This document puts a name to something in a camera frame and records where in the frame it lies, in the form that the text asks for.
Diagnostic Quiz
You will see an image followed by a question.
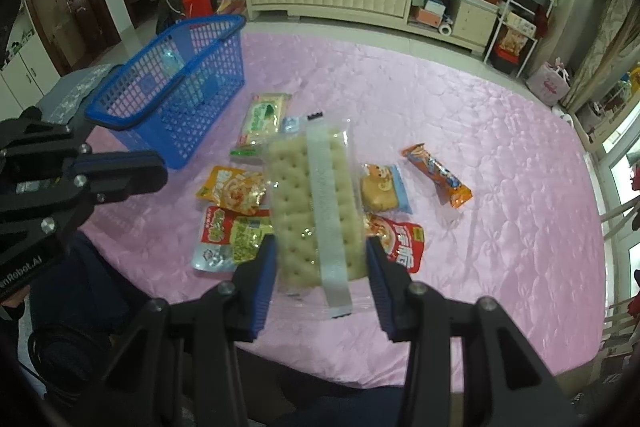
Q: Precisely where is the red green bean pouch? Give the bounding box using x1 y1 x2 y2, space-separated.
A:
191 205 272 273

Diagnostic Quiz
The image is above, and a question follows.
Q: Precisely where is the small cake blue wrapper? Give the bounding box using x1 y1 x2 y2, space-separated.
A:
360 164 412 213

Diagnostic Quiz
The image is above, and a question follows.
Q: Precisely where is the clear cracker packet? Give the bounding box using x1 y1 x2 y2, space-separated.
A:
262 112 368 319

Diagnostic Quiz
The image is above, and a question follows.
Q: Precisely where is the purple grape candy pack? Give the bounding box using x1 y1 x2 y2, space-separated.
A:
280 117 300 133

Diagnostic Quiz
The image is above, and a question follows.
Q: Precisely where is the red white snack pouch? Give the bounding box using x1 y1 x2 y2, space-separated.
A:
364 213 426 274

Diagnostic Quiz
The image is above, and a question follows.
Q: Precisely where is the grey blue covered sofa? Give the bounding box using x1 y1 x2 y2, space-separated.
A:
36 64 120 124

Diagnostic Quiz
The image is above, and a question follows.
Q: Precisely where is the orange yellow snack pouch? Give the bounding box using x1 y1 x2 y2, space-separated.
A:
195 166 267 216

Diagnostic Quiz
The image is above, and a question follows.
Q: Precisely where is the blue plastic basket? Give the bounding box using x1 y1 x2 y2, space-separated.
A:
85 15 246 169

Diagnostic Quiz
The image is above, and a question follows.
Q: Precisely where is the orange snack bar wrapper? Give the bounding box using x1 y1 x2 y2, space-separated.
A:
401 143 473 208

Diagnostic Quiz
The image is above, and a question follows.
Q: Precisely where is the light blue snack bag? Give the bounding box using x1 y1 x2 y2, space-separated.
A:
160 48 184 78

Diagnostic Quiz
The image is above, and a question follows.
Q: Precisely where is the green white cracker pack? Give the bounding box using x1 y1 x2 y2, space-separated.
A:
230 92 292 157

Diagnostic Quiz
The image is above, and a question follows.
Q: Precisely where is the red paper bag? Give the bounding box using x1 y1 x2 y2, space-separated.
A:
181 0 214 18

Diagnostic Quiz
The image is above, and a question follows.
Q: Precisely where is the broom and dustpan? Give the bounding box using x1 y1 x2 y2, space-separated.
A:
216 0 245 15

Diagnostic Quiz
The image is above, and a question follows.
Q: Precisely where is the pink shopping bag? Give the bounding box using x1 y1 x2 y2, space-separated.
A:
526 60 570 107

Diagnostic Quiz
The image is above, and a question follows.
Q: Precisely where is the white metal shelf rack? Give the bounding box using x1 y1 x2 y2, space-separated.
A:
484 0 558 78

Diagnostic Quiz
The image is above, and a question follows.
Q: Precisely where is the white wall cupboard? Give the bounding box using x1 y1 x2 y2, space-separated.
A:
0 0 60 120

